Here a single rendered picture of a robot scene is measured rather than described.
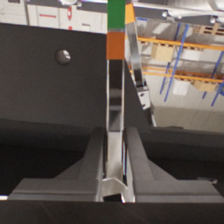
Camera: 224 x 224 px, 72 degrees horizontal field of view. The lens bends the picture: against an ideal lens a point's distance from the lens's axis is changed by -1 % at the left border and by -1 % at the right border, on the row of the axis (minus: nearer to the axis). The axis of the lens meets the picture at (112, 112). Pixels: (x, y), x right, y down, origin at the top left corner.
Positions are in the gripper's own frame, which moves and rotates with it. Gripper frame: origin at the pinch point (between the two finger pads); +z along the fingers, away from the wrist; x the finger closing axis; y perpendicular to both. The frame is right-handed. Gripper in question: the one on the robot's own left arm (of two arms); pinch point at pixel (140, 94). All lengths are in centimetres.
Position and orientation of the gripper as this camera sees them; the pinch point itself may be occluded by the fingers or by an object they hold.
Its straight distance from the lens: 27.7
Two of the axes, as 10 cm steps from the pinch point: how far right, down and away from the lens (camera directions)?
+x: -0.5, -7.0, 7.1
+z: -2.4, -6.8, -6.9
